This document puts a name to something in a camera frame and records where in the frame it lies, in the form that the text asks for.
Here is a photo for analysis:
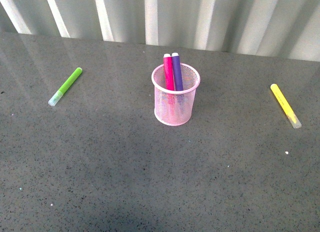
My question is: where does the green marker pen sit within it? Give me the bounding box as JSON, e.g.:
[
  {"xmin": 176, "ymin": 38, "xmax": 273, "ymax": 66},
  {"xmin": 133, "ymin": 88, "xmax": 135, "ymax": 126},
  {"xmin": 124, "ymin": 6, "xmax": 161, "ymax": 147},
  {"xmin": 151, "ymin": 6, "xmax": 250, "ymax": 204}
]
[{"xmin": 48, "ymin": 67, "xmax": 83, "ymax": 107}]

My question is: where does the white pleated curtain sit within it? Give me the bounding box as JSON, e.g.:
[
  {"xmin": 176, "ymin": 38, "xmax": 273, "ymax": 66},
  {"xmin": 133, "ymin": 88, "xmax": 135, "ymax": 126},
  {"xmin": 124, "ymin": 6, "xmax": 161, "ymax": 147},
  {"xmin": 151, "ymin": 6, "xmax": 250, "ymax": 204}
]
[{"xmin": 0, "ymin": 0, "xmax": 320, "ymax": 61}]

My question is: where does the purple marker pen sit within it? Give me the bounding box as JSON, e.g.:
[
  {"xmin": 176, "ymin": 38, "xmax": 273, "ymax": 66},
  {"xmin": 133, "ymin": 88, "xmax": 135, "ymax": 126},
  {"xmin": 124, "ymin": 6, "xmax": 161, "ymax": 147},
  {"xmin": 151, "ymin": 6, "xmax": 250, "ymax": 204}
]
[{"xmin": 171, "ymin": 52, "xmax": 184, "ymax": 91}]

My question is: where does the pink mesh cup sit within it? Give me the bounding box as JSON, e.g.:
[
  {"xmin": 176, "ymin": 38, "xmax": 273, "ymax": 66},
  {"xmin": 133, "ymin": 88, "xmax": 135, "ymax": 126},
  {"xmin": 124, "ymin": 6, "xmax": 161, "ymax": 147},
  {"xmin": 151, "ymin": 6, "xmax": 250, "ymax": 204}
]
[{"xmin": 151, "ymin": 63, "xmax": 201, "ymax": 126}]

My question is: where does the pink marker pen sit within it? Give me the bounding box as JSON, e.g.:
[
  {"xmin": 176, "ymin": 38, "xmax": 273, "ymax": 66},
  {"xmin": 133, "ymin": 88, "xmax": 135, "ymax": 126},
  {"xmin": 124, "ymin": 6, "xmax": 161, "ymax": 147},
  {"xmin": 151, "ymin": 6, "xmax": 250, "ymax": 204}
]
[{"xmin": 163, "ymin": 53, "xmax": 175, "ymax": 91}]

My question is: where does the yellow marker pen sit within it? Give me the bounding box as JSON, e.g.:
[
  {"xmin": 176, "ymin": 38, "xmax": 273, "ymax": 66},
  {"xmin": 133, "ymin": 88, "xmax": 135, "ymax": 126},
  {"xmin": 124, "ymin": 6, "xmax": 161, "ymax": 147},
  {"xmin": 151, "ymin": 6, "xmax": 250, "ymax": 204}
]
[{"xmin": 270, "ymin": 83, "xmax": 302, "ymax": 129}]

